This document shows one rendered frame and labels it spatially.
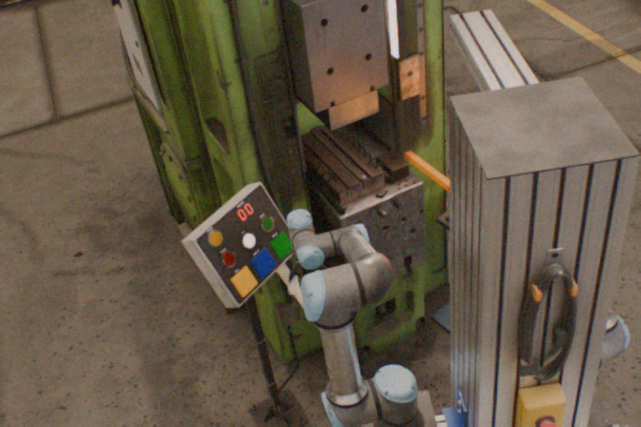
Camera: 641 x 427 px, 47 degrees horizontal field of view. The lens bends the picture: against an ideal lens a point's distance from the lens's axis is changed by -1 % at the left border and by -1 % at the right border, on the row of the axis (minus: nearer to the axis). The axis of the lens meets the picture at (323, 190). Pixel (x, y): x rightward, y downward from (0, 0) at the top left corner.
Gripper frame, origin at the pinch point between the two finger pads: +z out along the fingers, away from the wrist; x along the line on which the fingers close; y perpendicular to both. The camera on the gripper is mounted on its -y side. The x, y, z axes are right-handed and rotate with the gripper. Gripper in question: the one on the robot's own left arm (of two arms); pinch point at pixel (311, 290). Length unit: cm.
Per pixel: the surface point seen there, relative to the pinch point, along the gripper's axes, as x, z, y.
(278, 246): -9.2, -8.6, -14.7
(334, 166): 16, -6, -59
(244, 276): -21.2, -8.9, -2.1
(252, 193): -14.9, -25.7, -24.2
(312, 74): 12, -58, -41
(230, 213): -22.7, -25.7, -15.9
